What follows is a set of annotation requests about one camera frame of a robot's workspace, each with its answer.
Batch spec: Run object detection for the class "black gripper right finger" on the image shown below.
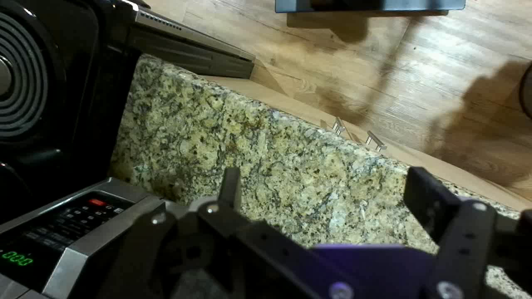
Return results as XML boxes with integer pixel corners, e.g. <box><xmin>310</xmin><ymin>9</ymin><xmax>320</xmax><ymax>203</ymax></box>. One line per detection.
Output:
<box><xmin>402</xmin><ymin>167</ymin><xmax>532</xmax><ymax>299</ymax></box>

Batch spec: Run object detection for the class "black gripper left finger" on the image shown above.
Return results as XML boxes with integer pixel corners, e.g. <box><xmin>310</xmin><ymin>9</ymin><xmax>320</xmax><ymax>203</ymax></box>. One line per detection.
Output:
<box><xmin>97</xmin><ymin>168</ymin><xmax>355</xmax><ymax>299</ymax></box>

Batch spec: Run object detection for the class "stainless steel microwave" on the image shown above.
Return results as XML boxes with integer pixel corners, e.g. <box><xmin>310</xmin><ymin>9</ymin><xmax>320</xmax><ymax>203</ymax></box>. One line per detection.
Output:
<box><xmin>0</xmin><ymin>178</ymin><xmax>162</xmax><ymax>299</ymax></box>

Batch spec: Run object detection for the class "black Keurig coffee machine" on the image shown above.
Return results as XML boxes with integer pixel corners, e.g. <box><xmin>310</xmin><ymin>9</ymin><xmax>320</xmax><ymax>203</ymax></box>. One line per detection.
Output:
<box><xmin>0</xmin><ymin>0</ymin><xmax>252</xmax><ymax>223</ymax></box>

